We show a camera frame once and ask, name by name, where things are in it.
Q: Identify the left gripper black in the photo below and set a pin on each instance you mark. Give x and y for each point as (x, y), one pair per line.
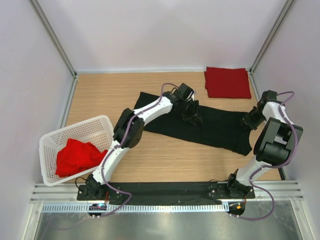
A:
(193, 115)

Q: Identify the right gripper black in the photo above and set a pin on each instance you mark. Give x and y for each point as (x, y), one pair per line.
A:
(246, 120)

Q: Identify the black t shirt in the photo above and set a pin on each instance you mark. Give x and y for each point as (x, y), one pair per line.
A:
(220, 129)

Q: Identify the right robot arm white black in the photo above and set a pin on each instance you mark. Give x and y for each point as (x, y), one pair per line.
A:
(275, 146)

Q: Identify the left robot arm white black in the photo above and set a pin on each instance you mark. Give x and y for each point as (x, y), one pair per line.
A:
(129, 128)

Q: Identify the folded dark red t shirt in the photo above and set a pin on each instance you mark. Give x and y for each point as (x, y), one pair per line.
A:
(227, 83)

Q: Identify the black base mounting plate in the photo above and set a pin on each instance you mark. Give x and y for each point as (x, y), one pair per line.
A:
(164, 193)

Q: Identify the white plastic laundry basket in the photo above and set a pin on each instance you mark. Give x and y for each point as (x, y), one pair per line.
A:
(97, 131)

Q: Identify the bright red t shirt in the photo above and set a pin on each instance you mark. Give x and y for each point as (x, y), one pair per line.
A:
(77, 157)

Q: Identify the aluminium frame rail front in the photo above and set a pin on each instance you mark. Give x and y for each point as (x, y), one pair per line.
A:
(281, 190)

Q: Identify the white slotted cable duct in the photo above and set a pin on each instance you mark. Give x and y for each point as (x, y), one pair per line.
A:
(101, 209)

